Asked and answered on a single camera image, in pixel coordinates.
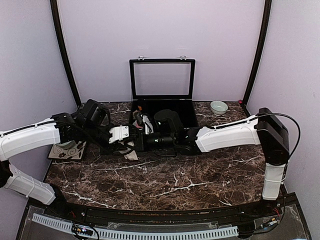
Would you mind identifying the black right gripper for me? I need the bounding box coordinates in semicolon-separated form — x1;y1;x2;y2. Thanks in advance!
124;131;176;153

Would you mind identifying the beige and brown sock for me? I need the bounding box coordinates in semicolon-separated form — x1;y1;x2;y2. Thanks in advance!
124;142;139;161

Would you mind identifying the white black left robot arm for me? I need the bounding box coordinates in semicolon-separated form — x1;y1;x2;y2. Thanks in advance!
0;99;135;218

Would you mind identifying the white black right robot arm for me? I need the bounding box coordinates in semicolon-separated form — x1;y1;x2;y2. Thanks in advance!
133;107;293;217

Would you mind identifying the floral square ceramic plate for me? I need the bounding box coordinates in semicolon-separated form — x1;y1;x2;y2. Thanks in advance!
48;141;87;160

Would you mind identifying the pale green ceramic bowl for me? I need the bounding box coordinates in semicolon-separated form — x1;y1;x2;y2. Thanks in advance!
56;140;76;150

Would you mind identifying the black compartment storage box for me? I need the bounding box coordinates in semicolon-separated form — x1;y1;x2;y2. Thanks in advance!
128;99;198;128

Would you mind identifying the glass-panel black box lid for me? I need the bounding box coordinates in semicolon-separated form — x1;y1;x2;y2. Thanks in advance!
129;57;196;100

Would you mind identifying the small green circuit board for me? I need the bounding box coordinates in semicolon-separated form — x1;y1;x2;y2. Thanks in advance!
71;224;93;236

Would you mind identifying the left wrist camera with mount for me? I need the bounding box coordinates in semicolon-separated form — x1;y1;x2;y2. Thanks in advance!
108;125;140;144

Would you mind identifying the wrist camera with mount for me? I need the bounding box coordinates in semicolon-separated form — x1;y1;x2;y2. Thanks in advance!
133;110;154;135
108;125;140;144

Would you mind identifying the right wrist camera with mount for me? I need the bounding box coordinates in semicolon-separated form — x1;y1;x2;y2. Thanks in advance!
133;110;154;135

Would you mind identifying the black left corner post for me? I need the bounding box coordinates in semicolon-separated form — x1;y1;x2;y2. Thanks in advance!
50;0;82;107

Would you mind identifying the black corner post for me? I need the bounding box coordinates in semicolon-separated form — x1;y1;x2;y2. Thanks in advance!
241;0;272;109
50;0;82;107

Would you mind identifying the white slotted cable duct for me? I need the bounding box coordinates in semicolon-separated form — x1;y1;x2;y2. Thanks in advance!
31;213;239;240

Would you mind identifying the black front rail frame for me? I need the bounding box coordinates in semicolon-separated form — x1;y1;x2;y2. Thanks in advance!
16;193;311;240

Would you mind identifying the black right corner post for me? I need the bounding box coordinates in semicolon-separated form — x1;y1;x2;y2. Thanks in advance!
241;0;272;109

